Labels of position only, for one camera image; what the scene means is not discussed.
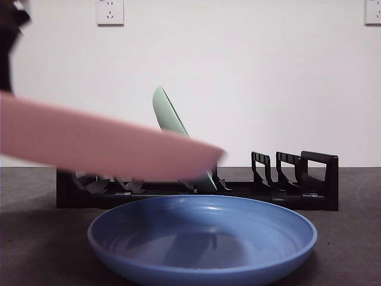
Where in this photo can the green plate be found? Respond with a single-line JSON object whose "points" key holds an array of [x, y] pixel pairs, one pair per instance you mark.
{"points": [[166, 116]]}

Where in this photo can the pink plate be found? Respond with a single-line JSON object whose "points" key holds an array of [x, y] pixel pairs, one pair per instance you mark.
{"points": [[89, 140]]}

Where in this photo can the blue plate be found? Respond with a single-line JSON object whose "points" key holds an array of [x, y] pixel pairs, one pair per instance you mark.
{"points": [[202, 268]]}

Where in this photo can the black plastic dish rack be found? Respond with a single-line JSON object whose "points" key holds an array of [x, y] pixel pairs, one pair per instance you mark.
{"points": [[315, 196]]}

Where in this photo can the white wall socket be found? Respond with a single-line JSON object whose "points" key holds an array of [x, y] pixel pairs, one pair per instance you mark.
{"points": [[373, 13], [109, 13]]}

